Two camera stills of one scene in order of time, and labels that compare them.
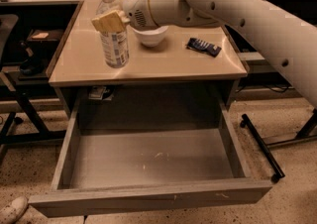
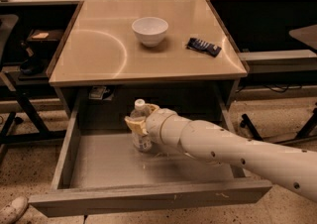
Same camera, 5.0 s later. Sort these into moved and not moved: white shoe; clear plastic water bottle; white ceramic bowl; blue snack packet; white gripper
Moved: white gripper; clear plastic water bottle
Not moved: white ceramic bowl; blue snack packet; white shoe
